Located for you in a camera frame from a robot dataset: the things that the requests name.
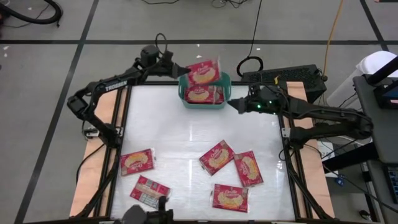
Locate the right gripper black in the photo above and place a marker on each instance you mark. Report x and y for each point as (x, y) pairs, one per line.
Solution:
(262, 104)

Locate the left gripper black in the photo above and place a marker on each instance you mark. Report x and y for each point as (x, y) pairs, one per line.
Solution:
(169, 69)

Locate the red popcorn bag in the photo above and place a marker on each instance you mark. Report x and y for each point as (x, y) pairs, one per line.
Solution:
(147, 190)
(248, 168)
(199, 95)
(203, 73)
(137, 162)
(230, 198)
(216, 157)

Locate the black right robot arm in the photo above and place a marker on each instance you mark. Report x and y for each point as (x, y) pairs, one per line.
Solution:
(326, 115)

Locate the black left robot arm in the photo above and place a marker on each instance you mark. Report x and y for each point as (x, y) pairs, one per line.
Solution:
(115, 85)

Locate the teal plastic basket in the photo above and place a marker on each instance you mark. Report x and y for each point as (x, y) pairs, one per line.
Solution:
(203, 106)

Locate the black computer case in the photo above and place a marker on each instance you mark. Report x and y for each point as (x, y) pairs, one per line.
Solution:
(295, 74)

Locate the white paper sheet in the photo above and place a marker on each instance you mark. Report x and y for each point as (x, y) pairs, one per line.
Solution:
(326, 155)

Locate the tan wooden board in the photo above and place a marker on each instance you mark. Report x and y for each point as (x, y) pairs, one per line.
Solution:
(314, 186)
(88, 193)

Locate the black desk leg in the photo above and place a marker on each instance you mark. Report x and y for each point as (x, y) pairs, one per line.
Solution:
(351, 157)

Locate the blue tag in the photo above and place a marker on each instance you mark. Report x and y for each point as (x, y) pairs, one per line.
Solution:
(341, 180)

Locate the white chair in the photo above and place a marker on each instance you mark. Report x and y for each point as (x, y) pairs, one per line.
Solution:
(376, 62)

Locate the black bar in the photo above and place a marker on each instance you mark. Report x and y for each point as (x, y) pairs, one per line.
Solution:
(382, 71)

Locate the dark grey desk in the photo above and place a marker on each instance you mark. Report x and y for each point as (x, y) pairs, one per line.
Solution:
(382, 146)

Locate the black tablet with blue screen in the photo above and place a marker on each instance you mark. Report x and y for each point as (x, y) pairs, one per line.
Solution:
(388, 96)

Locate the black keyboard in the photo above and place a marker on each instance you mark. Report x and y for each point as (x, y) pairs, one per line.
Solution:
(393, 183)

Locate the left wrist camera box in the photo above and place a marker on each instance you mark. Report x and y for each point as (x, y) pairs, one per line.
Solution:
(168, 56)

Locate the black aluminium table frame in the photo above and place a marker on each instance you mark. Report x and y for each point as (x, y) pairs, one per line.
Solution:
(149, 83)

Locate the silver metal bracket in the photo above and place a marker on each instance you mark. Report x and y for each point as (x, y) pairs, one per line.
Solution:
(90, 134)
(285, 132)

